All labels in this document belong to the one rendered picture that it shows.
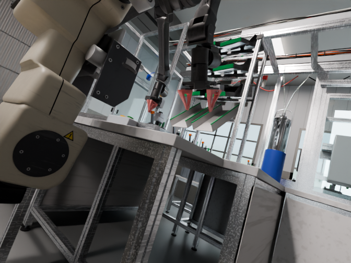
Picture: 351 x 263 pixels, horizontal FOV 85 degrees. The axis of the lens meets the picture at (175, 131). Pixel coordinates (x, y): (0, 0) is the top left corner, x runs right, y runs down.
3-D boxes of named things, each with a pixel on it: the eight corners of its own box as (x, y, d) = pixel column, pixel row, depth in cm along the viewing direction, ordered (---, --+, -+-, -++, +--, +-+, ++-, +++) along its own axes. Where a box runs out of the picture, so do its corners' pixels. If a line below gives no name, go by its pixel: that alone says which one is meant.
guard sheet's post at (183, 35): (150, 132, 150) (187, 24, 166) (147, 132, 152) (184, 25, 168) (152, 133, 152) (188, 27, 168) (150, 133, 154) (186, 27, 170)
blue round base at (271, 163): (277, 186, 141) (284, 151, 146) (255, 180, 151) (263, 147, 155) (280, 188, 153) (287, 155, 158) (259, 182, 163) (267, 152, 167)
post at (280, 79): (257, 182, 181) (288, 54, 203) (253, 180, 184) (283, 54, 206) (258, 182, 185) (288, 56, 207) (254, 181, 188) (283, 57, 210)
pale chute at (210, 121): (213, 132, 91) (211, 123, 90) (192, 130, 101) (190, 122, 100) (242, 110, 108) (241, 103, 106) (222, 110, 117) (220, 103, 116)
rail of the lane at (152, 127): (150, 142, 103) (156, 123, 105) (75, 122, 158) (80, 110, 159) (156, 144, 107) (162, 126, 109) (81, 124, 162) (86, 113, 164)
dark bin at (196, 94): (199, 95, 105) (199, 81, 104) (183, 96, 115) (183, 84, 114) (228, 96, 124) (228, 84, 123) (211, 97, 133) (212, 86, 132)
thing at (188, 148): (173, 145, 46) (176, 134, 46) (48, 115, 103) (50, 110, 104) (253, 180, 98) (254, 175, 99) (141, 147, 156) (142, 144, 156)
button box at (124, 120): (125, 127, 107) (129, 117, 108) (105, 122, 120) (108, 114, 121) (134, 131, 113) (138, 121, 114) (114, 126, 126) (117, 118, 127)
